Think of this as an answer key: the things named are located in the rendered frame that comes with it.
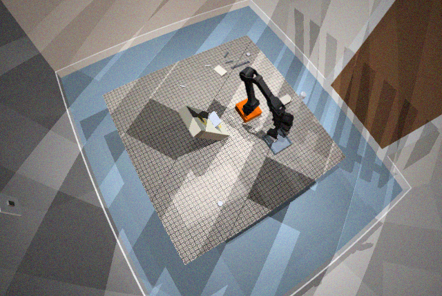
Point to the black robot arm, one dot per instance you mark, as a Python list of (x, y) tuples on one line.
[(273, 102)]

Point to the grey rectangular panel with square opening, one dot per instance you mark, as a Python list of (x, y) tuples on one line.
[(200, 125)]

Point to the light blue square tray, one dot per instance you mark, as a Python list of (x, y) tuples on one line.
[(282, 143)]

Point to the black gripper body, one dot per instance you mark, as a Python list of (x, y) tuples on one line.
[(273, 132)]

